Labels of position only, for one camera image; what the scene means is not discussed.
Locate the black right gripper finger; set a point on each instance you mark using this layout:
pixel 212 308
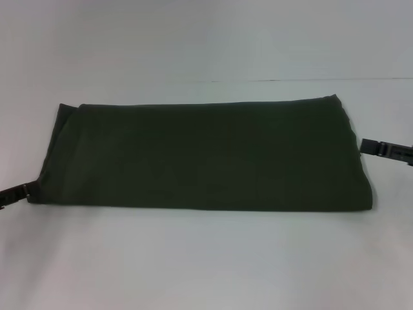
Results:
pixel 387 150

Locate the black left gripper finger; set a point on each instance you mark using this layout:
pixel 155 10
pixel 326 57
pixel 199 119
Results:
pixel 19 195

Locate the dark green FREE! t-shirt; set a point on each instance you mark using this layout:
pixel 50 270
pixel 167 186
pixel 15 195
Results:
pixel 200 155

